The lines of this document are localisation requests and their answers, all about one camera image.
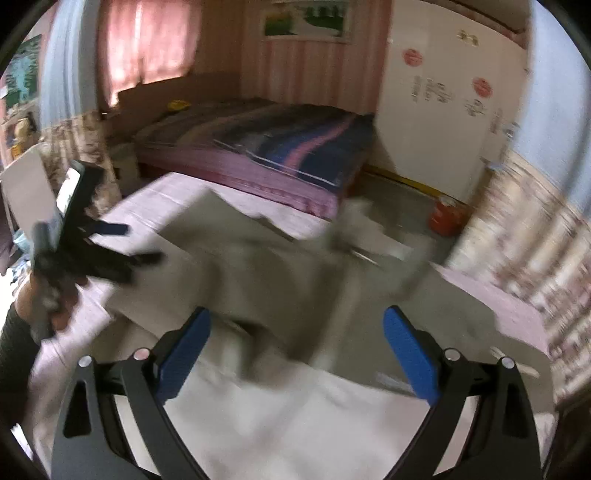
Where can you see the teal wall poster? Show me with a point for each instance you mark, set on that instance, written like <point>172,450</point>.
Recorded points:
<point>23,69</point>

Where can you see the person's left forearm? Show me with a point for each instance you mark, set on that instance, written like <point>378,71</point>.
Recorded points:
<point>14,364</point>

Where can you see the person's left hand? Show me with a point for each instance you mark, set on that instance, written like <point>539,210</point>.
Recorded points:
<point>25,302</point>

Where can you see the small yellow item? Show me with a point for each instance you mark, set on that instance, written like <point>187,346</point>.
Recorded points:
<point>178,106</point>

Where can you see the framed wall picture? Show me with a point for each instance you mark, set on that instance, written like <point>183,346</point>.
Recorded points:
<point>307,18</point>

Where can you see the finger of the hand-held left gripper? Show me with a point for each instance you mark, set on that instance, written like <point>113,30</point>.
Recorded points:
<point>111,229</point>
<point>134,263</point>

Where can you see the grey garment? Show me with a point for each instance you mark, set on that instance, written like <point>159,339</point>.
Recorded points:
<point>258,263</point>

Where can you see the blue curtain with floral hem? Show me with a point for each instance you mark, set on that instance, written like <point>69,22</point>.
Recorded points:
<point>74,92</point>
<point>545,207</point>

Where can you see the round red sticker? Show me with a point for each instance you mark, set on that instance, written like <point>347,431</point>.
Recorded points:
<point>412,56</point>
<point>482,86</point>

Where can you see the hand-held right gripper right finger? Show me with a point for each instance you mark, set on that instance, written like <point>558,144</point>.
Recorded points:
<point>411,355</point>

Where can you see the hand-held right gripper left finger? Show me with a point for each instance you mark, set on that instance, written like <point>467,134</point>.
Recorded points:
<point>184,355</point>

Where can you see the pink floral sheet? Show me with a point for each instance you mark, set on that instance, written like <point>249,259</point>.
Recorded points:
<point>277,415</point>

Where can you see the bed with striped blanket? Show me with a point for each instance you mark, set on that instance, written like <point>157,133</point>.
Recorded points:
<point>277,138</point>

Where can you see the white wardrobe door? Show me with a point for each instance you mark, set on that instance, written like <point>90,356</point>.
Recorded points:
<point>438,129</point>

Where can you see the orange bucket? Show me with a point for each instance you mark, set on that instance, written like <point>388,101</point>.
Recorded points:
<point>445,217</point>

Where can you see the white board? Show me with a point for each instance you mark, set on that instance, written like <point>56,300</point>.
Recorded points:
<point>25,189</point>

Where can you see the pink curtain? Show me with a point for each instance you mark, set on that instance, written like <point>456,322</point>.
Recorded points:
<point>147,46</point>

